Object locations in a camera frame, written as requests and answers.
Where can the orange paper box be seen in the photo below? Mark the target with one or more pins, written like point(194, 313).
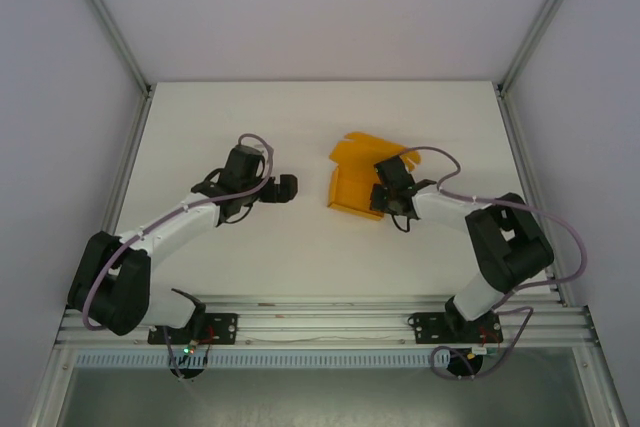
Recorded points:
point(350, 182)

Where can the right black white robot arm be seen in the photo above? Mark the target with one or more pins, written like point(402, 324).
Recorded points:
point(505, 247)

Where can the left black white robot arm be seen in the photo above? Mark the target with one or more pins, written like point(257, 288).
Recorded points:
point(165, 232)

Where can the grey metal sheet panel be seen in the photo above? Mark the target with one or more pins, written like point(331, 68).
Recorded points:
point(320, 402)

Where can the aluminium table side rail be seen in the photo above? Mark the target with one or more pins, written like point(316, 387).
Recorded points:
point(510, 137)
point(127, 172)

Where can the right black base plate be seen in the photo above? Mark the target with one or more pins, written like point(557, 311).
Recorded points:
point(425, 327)

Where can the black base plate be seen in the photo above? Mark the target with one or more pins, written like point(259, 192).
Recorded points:
point(425, 327)
point(225, 327)

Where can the aluminium mounting rail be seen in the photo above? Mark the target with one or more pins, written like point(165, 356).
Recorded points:
point(325, 322)

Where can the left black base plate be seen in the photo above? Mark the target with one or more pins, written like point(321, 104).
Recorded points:
point(225, 327)

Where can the aluminium frame post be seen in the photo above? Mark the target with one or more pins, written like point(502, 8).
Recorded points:
point(107, 22)
point(545, 12)

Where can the aluminium frame bar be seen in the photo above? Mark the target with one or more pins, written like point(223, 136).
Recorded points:
point(50, 387)
point(597, 387)

